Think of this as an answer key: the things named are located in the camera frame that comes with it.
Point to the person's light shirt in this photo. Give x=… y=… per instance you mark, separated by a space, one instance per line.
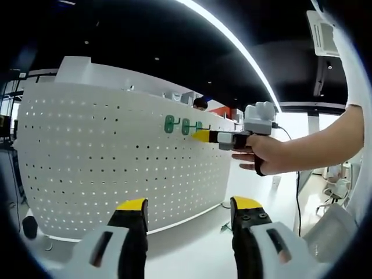
x=353 y=87

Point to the white mesh office chair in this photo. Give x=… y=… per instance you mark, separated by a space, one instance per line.
x=331 y=232

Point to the white ceiling air vent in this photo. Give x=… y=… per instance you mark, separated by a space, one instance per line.
x=322 y=35

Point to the small white camera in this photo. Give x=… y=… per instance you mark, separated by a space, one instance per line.
x=132 y=87

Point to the black cylinder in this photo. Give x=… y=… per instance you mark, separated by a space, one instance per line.
x=30 y=228

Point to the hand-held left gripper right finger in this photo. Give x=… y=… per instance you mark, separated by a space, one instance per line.
x=255 y=250

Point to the green hook assembly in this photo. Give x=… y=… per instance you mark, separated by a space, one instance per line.
x=185 y=127
x=225 y=228
x=199 y=125
x=169 y=125

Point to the swivel office chair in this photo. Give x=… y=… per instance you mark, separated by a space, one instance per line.
x=334 y=199

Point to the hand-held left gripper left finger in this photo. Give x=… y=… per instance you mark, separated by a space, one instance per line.
x=101 y=250

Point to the red wall panel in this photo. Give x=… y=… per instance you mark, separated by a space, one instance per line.
x=222 y=110

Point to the long ceiling light strip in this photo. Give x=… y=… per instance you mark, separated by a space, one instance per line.
x=191 y=3

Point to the white perforated mounting plate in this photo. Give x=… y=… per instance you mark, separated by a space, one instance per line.
x=101 y=160

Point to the person's right hand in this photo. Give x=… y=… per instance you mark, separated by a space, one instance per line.
x=276 y=157

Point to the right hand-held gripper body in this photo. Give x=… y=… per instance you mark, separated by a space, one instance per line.
x=258 y=122

